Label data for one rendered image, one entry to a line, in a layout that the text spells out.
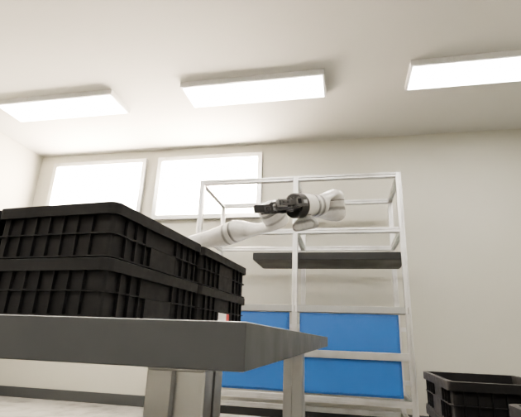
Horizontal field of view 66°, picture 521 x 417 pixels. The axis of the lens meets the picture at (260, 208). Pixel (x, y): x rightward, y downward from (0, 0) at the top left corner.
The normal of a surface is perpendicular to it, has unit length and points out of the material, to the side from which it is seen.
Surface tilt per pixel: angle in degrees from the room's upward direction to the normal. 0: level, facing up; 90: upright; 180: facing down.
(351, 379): 90
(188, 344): 90
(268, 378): 90
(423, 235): 90
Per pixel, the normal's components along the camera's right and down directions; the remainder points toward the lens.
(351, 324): -0.20, -0.31
